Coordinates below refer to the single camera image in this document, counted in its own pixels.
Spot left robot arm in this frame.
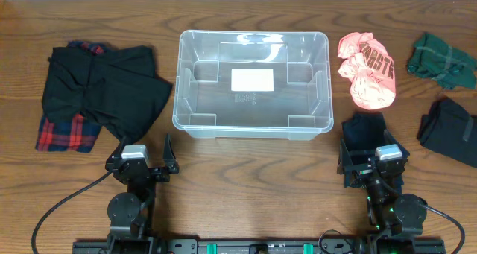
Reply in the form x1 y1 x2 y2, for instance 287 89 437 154
100 135 180 254

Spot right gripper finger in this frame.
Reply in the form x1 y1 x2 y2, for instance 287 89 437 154
337 139 353 174
383 129 410 158

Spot pink printed t-shirt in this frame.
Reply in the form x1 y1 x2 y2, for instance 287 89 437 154
338 32 397 110

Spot black garment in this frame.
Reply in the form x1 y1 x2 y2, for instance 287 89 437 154
417 98 476 168
42 46 172 144

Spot red navy plaid shirt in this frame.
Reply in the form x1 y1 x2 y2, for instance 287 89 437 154
36 41 109 153

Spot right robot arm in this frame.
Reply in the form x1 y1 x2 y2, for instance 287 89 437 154
337 130 427 253

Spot clear plastic storage bin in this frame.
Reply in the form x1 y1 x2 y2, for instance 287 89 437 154
172 30 334 141

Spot dark green garment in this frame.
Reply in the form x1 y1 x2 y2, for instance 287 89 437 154
407 33 476 89

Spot dark navy shorts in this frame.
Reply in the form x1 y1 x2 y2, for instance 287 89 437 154
341 112 411 195

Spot white label in bin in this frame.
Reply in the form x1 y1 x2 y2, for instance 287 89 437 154
231 69 274 92

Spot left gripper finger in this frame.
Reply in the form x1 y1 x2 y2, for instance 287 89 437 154
107 136 128 161
162 133 176 165

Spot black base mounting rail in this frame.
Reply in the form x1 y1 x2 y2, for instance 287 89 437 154
72 238 446 254

